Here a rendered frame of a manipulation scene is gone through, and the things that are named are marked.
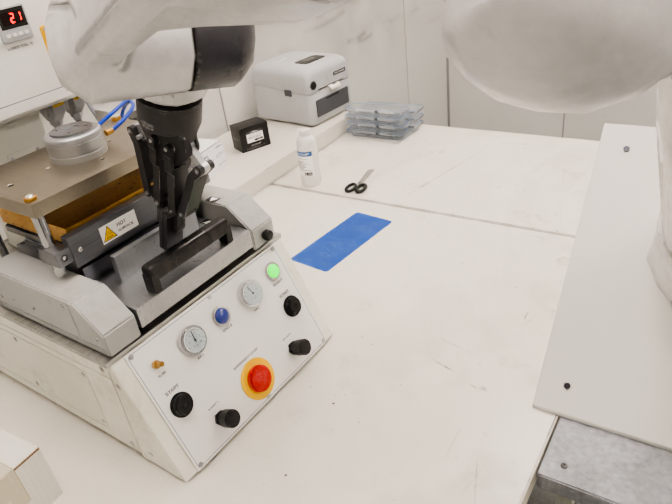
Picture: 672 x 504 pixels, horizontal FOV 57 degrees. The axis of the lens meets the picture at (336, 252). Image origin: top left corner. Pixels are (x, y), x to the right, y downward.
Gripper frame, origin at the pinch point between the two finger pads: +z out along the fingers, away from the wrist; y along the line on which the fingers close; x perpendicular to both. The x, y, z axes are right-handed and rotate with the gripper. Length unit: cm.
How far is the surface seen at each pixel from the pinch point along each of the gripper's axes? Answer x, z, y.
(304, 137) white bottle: 64, 23, -22
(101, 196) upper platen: -2.0, 0.6, -11.7
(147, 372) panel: -13.6, 10.6, 9.8
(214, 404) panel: -8.0, 17.4, 16.5
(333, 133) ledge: 91, 37, -30
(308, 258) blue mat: 35.1, 28.3, 2.2
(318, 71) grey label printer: 94, 22, -39
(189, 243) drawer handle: -0.4, 0.5, 3.9
